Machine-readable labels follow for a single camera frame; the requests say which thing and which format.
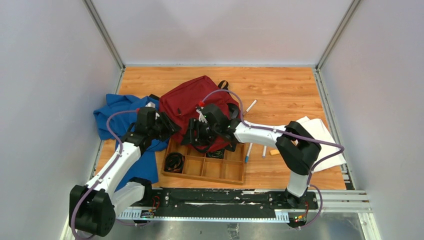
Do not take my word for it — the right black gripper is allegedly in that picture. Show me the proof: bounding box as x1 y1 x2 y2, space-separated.
180 118 221 148

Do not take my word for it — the red backpack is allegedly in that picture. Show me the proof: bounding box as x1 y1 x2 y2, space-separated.
159 75 240 153

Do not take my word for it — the white marker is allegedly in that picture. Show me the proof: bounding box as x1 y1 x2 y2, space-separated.
243 99 257 116

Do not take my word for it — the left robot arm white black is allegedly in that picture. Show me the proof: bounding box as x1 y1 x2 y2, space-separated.
69 106 181 240

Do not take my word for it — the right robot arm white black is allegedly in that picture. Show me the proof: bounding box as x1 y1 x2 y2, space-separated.
181 103 322 209

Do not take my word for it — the blue cloth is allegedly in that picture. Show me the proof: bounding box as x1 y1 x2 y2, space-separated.
93 93 170 191

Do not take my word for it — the wooden compartment tray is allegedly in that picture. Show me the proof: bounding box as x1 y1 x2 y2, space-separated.
161 139 246 185

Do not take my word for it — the blue capped marker left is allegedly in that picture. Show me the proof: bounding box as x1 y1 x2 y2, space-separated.
244 143 253 163

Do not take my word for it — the blue capped marker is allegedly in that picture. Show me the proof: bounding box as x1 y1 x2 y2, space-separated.
261 145 267 158
244 143 253 163

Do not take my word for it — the blue capped marker right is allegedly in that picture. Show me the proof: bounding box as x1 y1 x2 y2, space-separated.
261 145 267 158

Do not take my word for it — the white paper towel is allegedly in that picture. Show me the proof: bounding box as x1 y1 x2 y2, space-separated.
288 115 347 174

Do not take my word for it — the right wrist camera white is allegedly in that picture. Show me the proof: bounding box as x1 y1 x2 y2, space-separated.
196 106 208 124

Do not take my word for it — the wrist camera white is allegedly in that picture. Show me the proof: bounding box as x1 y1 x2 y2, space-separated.
145 102 156 110
196 106 208 124

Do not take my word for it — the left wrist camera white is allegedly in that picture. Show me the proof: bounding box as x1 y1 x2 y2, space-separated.
145 102 156 110

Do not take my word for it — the coiled cable tray middle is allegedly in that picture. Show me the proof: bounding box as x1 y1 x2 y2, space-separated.
205 149 225 159

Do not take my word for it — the coiled black cable front left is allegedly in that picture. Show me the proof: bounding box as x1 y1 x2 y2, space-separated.
163 152 186 174

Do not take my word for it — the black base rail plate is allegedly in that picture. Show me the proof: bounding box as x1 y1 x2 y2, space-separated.
120 187 319 220

